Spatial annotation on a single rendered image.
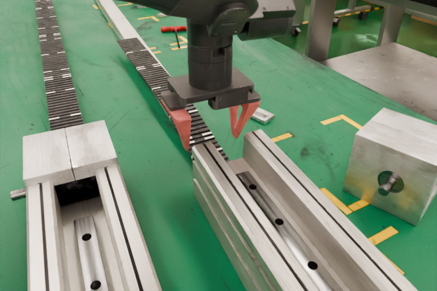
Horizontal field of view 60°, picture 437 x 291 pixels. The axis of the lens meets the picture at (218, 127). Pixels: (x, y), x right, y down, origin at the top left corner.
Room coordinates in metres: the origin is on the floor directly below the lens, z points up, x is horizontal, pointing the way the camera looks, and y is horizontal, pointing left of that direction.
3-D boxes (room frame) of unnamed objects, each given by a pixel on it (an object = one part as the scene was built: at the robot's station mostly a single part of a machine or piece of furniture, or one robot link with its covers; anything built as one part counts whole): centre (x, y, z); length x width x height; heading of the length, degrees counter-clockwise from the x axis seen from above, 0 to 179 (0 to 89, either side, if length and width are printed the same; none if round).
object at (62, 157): (0.37, 0.19, 0.83); 0.12 x 0.09 x 0.10; 114
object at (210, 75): (0.46, 0.01, 0.94); 0.10 x 0.07 x 0.07; 114
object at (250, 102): (0.47, -0.01, 0.86); 0.07 x 0.07 x 0.09; 24
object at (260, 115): (0.60, -0.07, 0.78); 0.05 x 0.03 x 0.01; 46
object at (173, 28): (1.00, 0.11, 0.79); 0.16 x 0.08 x 0.02; 9
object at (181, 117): (0.45, 0.03, 0.87); 0.07 x 0.07 x 0.09; 24
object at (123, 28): (1.03, 0.26, 0.79); 0.96 x 0.04 x 0.03; 24
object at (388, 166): (0.39, -0.23, 0.83); 0.11 x 0.10 x 0.10; 138
